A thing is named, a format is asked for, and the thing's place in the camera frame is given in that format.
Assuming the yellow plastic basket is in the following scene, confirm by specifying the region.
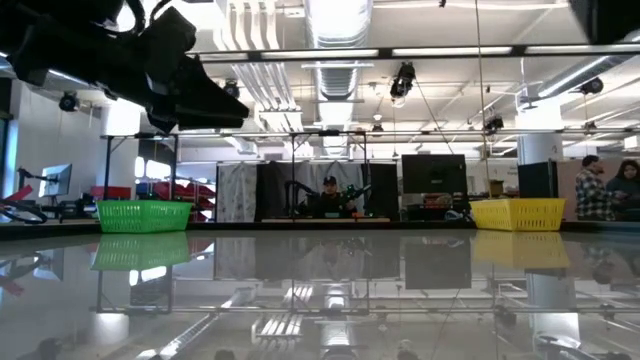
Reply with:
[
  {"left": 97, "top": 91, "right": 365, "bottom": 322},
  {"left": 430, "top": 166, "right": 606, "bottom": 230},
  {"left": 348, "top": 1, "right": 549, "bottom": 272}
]
[{"left": 469, "top": 197, "right": 568, "bottom": 233}]

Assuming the grey curtain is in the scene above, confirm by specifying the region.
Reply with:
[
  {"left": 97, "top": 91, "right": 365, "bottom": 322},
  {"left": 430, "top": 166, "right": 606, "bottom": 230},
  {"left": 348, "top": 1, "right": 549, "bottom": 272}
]
[{"left": 294, "top": 160, "right": 369, "bottom": 211}]

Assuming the thin hanging rope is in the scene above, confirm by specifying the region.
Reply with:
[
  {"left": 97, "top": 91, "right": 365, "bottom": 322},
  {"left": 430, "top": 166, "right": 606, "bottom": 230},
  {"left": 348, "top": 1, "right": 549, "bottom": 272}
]
[{"left": 473, "top": 0, "right": 494, "bottom": 199}]

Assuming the black cable loop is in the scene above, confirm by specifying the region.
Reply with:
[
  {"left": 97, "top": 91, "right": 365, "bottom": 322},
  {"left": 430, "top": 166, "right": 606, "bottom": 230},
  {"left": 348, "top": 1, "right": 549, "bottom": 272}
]
[{"left": 0, "top": 199, "right": 49, "bottom": 225}]

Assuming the black partition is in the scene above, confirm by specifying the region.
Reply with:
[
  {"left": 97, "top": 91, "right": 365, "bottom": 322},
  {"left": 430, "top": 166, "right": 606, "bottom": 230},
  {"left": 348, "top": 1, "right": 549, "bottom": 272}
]
[{"left": 517, "top": 159, "right": 560, "bottom": 200}]

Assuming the green plastic basket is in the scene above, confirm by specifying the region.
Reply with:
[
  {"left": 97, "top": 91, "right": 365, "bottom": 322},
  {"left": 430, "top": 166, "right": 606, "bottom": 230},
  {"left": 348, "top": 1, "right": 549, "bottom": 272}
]
[{"left": 96, "top": 199, "right": 194, "bottom": 235}]

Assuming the black curtain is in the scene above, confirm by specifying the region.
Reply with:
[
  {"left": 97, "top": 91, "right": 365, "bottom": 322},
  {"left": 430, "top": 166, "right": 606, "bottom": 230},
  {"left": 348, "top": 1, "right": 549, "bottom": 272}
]
[{"left": 254, "top": 160, "right": 296, "bottom": 223}]

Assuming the white patterned curtain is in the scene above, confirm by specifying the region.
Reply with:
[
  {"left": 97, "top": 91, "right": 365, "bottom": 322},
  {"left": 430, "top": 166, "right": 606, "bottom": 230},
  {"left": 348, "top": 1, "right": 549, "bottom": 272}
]
[{"left": 216, "top": 162, "right": 258, "bottom": 223}]

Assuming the overhead beam with light strips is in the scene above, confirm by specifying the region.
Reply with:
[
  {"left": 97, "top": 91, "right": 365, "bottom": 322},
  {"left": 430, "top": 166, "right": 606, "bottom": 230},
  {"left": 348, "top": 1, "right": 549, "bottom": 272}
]
[{"left": 187, "top": 44, "right": 640, "bottom": 64}]

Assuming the red bar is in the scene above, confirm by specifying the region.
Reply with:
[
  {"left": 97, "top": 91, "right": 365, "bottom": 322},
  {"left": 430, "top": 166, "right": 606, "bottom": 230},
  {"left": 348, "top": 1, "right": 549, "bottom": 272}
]
[{"left": 0, "top": 184, "right": 32, "bottom": 204}]

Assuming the black panel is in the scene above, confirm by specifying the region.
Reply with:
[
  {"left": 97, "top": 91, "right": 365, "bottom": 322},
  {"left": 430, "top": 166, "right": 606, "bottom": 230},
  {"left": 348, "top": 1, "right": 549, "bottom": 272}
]
[{"left": 367, "top": 162, "right": 400, "bottom": 221}]

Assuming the black aluminium table frame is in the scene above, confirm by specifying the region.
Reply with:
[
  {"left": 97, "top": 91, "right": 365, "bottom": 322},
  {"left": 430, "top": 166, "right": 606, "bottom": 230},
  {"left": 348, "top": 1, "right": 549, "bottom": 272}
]
[{"left": 0, "top": 219, "right": 640, "bottom": 240}]

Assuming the tan partition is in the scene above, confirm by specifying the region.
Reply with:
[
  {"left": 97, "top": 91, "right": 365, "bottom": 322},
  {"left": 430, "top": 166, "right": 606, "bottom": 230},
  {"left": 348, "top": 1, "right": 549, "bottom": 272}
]
[{"left": 557, "top": 158, "right": 584, "bottom": 222}]

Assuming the slanted silver duct pipe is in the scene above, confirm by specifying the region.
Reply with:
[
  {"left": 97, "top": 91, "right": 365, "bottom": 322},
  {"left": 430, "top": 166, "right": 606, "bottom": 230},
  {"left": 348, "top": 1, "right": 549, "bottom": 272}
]
[{"left": 537, "top": 54, "right": 631, "bottom": 99}]

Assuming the small computer monitor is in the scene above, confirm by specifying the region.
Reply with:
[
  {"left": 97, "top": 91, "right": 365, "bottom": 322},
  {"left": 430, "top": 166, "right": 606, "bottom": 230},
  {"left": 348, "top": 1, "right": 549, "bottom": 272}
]
[{"left": 38, "top": 163, "right": 73, "bottom": 199}]

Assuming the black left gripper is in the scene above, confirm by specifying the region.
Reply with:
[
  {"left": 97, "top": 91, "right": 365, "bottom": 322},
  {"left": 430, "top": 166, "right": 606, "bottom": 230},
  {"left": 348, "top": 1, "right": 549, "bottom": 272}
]
[{"left": 11, "top": 28, "right": 251, "bottom": 136}]

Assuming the white column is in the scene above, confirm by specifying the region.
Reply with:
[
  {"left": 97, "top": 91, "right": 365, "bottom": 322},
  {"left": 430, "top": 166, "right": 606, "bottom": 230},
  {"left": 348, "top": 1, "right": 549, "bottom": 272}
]
[{"left": 515, "top": 107, "right": 565, "bottom": 166}]

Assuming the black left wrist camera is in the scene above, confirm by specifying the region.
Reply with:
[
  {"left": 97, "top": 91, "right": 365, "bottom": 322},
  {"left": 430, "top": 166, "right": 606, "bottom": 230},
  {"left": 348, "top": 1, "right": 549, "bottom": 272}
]
[{"left": 142, "top": 5, "right": 197, "bottom": 59}]

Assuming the black metal cell frame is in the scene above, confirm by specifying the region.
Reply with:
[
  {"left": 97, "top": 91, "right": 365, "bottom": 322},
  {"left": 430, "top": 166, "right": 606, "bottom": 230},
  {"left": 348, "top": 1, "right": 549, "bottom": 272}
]
[{"left": 102, "top": 127, "right": 640, "bottom": 224}]

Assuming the large black monitor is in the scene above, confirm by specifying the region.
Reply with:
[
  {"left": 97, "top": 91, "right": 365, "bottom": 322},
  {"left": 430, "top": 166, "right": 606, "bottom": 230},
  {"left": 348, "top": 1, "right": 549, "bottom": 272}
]
[{"left": 401, "top": 153, "right": 468, "bottom": 195}]

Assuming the red storage bin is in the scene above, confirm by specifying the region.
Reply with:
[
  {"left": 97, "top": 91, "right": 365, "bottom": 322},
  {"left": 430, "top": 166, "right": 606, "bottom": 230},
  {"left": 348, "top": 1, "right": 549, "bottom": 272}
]
[{"left": 89, "top": 185, "right": 132, "bottom": 201}]

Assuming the rack with red bins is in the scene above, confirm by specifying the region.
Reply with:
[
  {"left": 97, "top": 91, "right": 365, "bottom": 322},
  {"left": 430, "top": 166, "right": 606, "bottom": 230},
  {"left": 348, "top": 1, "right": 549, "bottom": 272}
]
[{"left": 135, "top": 179, "right": 217, "bottom": 223}]

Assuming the wooden background table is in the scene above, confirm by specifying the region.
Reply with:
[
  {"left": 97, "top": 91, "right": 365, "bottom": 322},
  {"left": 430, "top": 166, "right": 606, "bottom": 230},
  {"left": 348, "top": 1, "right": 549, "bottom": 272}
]
[{"left": 260, "top": 216, "right": 391, "bottom": 224}]

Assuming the silver ventilation duct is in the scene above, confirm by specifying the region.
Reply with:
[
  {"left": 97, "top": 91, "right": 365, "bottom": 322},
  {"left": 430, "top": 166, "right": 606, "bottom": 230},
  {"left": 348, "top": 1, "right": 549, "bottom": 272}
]
[{"left": 305, "top": 0, "right": 374, "bottom": 101}]

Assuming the person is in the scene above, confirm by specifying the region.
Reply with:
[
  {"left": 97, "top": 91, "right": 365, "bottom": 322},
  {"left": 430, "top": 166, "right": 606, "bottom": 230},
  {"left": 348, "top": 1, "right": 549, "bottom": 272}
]
[
  {"left": 605, "top": 159, "right": 640, "bottom": 222},
  {"left": 312, "top": 175, "right": 359, "bottom": 220},
  {"left": 574, "top": 154, "right": 616, "bottom": 222}
]

